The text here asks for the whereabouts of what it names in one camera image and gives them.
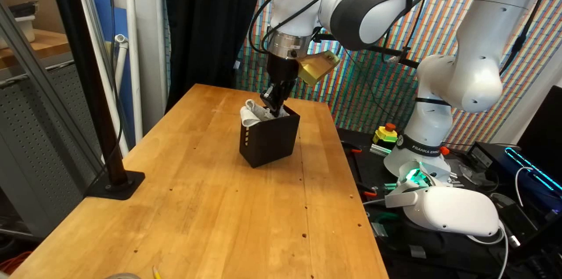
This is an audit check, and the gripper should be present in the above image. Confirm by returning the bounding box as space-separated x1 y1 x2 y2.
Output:
261 53 302 118

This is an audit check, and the white grey towel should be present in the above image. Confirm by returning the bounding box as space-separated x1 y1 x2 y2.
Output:
240 99 291 128

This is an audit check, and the black open-top box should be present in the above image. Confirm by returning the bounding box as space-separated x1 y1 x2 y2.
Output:
239 104 301 169

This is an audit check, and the black curtain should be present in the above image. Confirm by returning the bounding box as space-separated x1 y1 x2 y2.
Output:
161 0 268 114

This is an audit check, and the yellow red stop button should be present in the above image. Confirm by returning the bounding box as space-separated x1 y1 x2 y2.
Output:
372 123 399 144

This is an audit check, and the white pipe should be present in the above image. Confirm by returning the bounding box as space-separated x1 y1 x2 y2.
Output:
72 0 130 157
123 0 144 144

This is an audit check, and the black stand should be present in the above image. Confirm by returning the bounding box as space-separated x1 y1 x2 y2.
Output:
44 0 146 201

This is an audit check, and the white headset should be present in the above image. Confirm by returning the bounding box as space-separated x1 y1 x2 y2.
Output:
385 177 501 238

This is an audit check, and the wooden bench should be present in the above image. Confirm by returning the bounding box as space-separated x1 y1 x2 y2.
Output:
0 29 72 70

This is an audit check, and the grey perforated metal cabinet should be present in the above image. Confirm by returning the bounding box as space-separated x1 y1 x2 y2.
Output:
0 53 105 239

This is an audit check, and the black computer with blue light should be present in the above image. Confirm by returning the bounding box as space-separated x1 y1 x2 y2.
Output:
466 140 562 210

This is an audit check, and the black monitor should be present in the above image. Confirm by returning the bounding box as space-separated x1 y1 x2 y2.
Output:
517 85 562 171

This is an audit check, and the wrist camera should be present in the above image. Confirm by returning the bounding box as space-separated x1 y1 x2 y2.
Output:
299 50 341 87

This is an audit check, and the orange-handled clamp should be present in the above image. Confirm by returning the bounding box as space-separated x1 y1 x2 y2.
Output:
342 140 363 155
357 182 379 197

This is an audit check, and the thin white cable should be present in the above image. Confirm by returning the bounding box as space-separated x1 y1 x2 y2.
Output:
515 167 534 207

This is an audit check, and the orange cable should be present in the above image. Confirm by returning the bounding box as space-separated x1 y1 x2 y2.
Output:
0 250 34 276

